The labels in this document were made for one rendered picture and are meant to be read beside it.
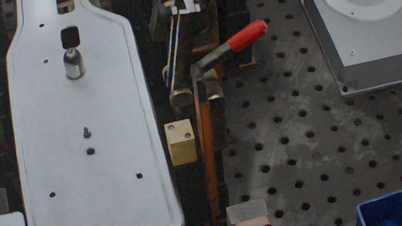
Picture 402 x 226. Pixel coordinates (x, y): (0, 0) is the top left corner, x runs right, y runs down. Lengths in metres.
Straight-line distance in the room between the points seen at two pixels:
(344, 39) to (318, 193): 0.30
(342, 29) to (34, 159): 0.69
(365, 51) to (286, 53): 0.20
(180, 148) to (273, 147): 0.44
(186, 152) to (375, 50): 0.56
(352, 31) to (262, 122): 0.25
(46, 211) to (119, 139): 0.16
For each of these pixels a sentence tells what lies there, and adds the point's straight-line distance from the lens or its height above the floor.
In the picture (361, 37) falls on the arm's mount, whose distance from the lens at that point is 1.57.
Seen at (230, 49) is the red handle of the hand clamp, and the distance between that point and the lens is 1.10.
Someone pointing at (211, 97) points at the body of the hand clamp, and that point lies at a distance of 1.14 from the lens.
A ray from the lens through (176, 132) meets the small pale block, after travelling 1.09.
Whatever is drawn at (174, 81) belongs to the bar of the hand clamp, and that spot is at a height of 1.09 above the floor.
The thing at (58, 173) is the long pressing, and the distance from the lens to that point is 1.16.
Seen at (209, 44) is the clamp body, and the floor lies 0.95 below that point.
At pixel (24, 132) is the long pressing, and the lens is 1.22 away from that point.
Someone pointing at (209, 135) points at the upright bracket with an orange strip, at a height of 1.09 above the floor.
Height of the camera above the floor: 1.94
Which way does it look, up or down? 52 degrees down
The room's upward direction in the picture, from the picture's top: 6 degrees counter-clockwise
